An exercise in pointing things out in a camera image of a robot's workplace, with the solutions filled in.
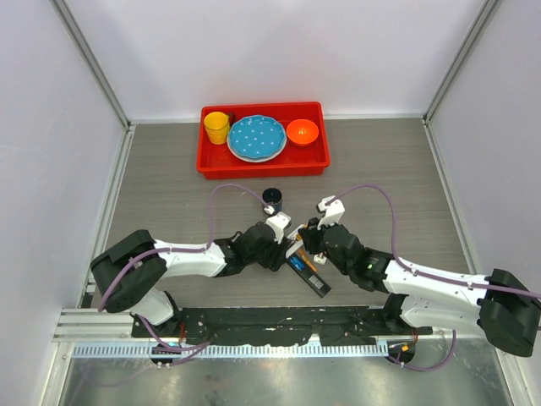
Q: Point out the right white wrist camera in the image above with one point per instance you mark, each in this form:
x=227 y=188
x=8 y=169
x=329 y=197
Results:
x=331 y=209

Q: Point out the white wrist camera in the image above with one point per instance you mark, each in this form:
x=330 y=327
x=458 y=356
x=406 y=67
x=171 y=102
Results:
x=278 y=221
x=331 y=209

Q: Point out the slotted cable duct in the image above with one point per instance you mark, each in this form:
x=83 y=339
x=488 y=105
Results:
x=312 y=349

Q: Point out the blue polka dot plate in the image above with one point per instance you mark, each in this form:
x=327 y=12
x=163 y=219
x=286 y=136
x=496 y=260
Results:
x=256 y=138

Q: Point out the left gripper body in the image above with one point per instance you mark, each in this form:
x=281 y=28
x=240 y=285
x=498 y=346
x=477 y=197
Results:
x=271 y=256

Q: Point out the upper blue battery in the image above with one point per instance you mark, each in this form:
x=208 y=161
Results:
x=296 y=262

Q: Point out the dark blue round cup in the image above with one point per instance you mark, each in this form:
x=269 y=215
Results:
x=272 y=197

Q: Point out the red plastic tray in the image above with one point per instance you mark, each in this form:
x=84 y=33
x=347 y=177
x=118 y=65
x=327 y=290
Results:
x=217 y=162

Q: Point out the black remote control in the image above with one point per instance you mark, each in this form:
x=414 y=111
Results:
x=312 y=279

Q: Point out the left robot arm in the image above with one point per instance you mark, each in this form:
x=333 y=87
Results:
x=126 y=275

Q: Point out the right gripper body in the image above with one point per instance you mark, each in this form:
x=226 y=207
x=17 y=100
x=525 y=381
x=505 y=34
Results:
x=316 y=245

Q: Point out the yellow ribbed cup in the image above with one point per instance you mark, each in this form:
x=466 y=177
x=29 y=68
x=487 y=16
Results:
x=217 y=126

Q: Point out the orange bowl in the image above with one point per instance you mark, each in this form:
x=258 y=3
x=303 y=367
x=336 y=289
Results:
x=302 y=132

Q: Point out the lower blue battery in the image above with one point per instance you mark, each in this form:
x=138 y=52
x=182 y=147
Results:
x=299 y=269

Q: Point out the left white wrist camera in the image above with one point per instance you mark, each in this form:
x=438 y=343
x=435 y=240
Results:
x=278 y=221

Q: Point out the slim white remote control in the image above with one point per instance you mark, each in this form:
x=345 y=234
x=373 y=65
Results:
x=320 y=259

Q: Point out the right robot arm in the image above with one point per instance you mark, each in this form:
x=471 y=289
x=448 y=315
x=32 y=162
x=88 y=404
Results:
x=497 y=306

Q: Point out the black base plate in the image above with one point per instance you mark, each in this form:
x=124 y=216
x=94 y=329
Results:
x=281 y=326

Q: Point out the blue battery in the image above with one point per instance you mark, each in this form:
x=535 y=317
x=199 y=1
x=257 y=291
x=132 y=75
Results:
x=296 y=262
x=299 y=269

